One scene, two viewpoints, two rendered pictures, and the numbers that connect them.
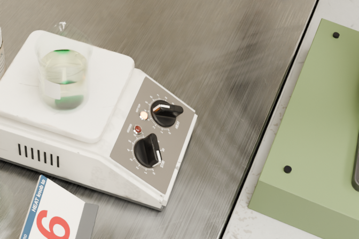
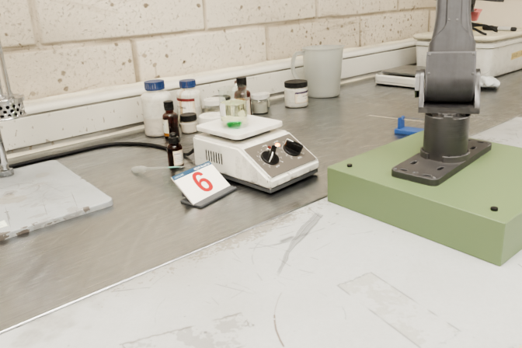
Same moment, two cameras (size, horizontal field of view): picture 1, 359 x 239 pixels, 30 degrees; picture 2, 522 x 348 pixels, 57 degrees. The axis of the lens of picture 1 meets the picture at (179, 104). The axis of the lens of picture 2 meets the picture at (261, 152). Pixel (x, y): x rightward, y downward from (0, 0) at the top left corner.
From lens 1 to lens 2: 0.57 m
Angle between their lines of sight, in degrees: 44
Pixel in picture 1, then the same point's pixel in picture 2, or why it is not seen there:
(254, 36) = not seen: hidden behind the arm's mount
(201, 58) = (345, 156)
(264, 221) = (334, 207)
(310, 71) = (399, 142)
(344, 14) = not seen: hidden behind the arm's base
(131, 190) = (253, 174)
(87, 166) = (233, 158)
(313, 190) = (361, 173)
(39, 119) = (215, 130)
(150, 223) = (260, 197)
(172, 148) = (289, 163)
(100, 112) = (247, 130)
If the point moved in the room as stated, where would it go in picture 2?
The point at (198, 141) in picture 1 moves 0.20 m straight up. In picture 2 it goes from (317, 178) to (315, 64)
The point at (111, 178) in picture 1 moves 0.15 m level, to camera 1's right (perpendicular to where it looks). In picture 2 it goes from (244, 166) to (321, 182)
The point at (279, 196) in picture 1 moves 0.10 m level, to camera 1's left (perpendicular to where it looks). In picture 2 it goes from (339, 179) to (284, 168)
